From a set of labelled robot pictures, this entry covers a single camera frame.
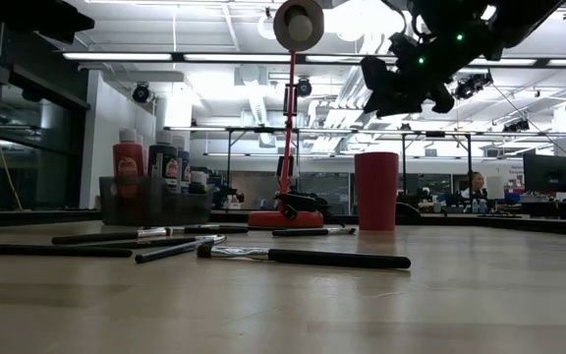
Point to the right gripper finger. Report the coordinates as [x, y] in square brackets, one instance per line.
[391, 93]

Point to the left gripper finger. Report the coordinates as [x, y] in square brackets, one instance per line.
[32, 22]

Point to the large coral red paint bottle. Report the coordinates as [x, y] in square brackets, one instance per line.
[128, 164]

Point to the large grey paint bottle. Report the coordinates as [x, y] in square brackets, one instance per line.
[161, 157]

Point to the dark green paint bottle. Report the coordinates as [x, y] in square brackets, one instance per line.
[198, 177]

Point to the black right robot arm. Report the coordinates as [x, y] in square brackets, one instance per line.
[509, 19]

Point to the black ceiling track light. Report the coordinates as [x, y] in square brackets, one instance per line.
[474, 83]

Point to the black round ceiling spotlight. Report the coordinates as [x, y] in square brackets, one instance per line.
[140, 93]
[304, 87]

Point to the dark red plastic cup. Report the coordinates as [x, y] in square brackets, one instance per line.
[376, 192]

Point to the person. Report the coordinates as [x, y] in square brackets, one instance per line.
[474, 184]

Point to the black computer monitor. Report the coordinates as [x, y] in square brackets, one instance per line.
[548, 172]

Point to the red desk lamp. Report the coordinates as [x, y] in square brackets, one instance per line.
[288, 219]

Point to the grey translucent plastic bin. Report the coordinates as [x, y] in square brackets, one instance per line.
[155, 206]

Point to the black aluminium table frame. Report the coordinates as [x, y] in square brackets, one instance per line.
[533, 223]

